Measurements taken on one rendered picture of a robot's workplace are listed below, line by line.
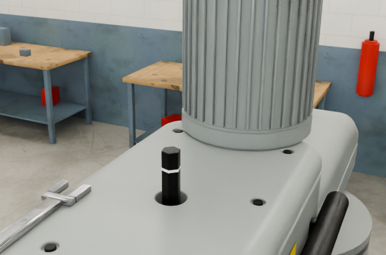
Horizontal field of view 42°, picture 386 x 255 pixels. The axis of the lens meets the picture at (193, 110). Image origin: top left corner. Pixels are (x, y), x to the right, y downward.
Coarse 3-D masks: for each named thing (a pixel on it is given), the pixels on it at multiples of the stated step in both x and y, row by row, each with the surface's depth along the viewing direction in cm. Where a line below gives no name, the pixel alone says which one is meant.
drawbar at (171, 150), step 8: (168, 152) 54; (176, 152) 54; (168, 160) 54; (176, 160) 55; (168, 168) 55; (176, 168) 55; (168, 176) 55; (176, 176) 55; (168, 184) 55; (176, 184) 56; (168, 192) 56; (176, 192) 56; (168, 200) 56; (176, 200) 56
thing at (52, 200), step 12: (60, 180) 59; (48, 192) 56; (60, 192) 58; (72, 192) 56; (84, 192) 57; (48, 204) 54; (60, 204) 55; (72, 204) 55; (24, 216) 52; (36, 216) 52; (12, 228) 49; (24, 228) 50; (0, 240) 47; (12, 240) 48; (0, 252) 47
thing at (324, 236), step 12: (336, 192) 76; (324, 204) 73; (336, 204) 72; (348, 204) 76; (324, 216) 69; (336, 216) 70; (312, 228) 68; (324, 228) 66; (336, 228) 68; (312, 240) 64; (324, 240) 64; (312, 252) 61; (324, 252) 62
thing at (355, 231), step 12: (348, 192) 126; (360, 204) 120; (348, 216) 116; (360, 216) 116; (348, 228) 111; (360, 228) 111; (336, 240) 106; (348, 240) 106; (360, 240) 106; (336, 252) 102; (348, 252) 103; (360, 252) 106
